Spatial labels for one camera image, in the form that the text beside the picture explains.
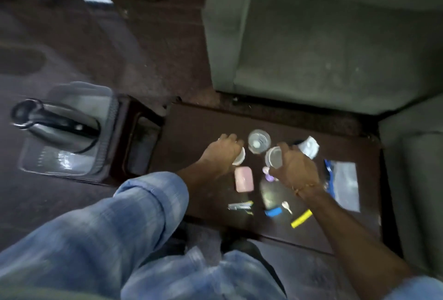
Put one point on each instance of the person's left hand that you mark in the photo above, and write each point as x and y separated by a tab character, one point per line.
219	156

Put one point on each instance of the person's right hand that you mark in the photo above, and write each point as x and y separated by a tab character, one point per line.
299	171

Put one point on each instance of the white ceramic cup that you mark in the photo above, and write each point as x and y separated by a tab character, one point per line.
274	157
239	158

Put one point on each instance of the white paper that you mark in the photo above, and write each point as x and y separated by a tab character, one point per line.
309	147

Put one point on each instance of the black mesh holder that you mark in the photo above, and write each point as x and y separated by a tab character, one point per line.
297	144

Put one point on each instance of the purple small cap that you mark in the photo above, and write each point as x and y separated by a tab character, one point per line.
267	175

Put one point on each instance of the pink case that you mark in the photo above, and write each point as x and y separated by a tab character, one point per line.
244	179

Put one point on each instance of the small silver key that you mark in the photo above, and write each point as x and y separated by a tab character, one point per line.
286	206

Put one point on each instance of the clear drinking glass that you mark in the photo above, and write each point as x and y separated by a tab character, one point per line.
259	142

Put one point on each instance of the clear zip bag blue seal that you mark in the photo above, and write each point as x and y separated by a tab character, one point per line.
344	185

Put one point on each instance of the yellow plastic stick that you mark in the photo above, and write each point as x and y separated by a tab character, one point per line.
301	219

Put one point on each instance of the blue small lighter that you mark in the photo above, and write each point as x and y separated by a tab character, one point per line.
273	211

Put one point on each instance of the silver stapler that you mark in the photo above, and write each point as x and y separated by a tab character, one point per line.
239	207

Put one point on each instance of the clear plastic tray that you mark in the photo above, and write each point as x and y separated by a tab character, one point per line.
69	163

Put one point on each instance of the person's right forearm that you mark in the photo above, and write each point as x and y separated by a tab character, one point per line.
353	241

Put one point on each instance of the person's left forearm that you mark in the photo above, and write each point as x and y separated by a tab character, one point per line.
193	180

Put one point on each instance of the dark wooden coffee table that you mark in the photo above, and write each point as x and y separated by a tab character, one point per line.
193	130

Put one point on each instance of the dark wooden stool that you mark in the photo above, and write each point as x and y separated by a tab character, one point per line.
138	144

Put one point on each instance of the green fabric armchair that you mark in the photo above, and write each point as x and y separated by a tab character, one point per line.
415	189

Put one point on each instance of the wide green fabric sofa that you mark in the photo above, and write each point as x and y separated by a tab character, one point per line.
328	50

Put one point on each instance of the blue checked shirt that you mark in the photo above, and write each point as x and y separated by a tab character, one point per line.
86	234

